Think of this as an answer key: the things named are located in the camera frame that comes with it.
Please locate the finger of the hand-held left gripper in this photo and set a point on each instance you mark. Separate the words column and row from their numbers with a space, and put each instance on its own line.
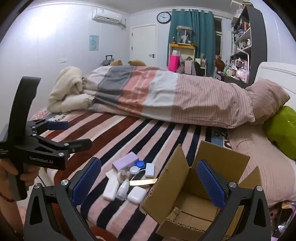
column 57, row 125
column 78, row 143

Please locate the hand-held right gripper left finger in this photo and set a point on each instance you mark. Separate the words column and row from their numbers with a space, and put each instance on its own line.
column 87, row 180

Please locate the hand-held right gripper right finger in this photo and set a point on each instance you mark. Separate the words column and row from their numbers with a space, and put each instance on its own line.
column 211, row 185

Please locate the brown cardboard box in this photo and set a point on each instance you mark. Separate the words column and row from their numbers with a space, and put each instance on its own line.
column 185, row 204

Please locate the white charger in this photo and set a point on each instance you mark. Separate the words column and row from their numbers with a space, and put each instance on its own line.
column 149, row 169

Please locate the person's left hand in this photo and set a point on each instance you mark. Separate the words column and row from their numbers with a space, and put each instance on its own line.
column 31, row 176

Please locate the white tissue packet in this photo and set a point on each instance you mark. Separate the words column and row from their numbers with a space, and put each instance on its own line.
column 111, row 174

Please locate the white oblong case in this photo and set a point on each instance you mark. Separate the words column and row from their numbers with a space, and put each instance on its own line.
column 110, row 189

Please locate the cream fleece blanket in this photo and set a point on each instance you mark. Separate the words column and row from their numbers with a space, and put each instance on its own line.
column 67, row 92

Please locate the small clear bottle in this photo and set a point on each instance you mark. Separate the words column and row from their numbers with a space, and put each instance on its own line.
column 122, row 191

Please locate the purple box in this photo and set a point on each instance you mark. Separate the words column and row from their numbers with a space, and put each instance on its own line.
column 124, row 161

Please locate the white earbuds case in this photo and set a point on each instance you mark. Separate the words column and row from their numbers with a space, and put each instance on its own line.
column 136, row 195

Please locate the blue white contact lens case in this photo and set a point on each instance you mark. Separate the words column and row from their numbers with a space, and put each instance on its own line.
column 140, row 165

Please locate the pink striped bedsheet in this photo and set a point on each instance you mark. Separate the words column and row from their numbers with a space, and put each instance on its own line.
column 256, row 153

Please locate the gold ruler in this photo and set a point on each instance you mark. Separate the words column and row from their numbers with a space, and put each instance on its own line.
column 143, row 182

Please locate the dark suitcase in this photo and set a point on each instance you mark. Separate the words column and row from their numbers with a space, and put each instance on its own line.
column 105, row 62

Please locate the brown plush toy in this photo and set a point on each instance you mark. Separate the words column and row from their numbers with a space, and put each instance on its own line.
column 137, row 62
column 116, row 62

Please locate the green pillow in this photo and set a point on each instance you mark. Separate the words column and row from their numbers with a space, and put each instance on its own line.
column 282, row 129

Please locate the striped patchwork duvet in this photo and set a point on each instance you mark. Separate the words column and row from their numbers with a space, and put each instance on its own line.
column 161, row 92

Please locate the pink striped pillow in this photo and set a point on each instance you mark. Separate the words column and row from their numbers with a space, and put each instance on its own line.
column 266, row 99

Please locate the white mug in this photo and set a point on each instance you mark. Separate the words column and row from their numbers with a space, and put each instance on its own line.
column 229, row 73

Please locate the white door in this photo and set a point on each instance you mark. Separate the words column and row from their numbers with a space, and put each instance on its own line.
column 142, row 44

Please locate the green bottle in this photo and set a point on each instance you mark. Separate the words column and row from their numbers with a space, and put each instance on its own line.
column 225, row 66

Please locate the pale pink bag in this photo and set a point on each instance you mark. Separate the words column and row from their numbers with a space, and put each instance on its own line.
column 188, row 67

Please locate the white air conditioner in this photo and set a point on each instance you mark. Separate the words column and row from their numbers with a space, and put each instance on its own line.
column 106, row 15

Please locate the brown plush figure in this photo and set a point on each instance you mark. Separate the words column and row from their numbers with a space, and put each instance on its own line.
column 219, row 63

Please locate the bright pink bag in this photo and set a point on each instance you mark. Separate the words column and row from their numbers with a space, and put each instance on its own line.
column 174, row 63

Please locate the white headboard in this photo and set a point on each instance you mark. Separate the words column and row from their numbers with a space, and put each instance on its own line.
column 275, row 71

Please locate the yellow shelf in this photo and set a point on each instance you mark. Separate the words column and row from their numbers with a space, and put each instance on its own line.
column 182, row 47

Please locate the teal curtain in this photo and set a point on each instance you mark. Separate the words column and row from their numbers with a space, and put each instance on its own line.
column 203, row 34

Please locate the glass display case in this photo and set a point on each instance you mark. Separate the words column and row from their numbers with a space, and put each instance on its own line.
column 184, row 34

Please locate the dark bookshelf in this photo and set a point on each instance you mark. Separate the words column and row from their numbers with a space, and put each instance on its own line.
column 257, row 34

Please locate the blue wall poster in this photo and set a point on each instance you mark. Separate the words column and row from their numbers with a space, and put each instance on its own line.
column 94, row 42

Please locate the black wall clock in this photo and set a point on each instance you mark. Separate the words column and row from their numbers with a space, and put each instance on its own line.
column 163, row 17

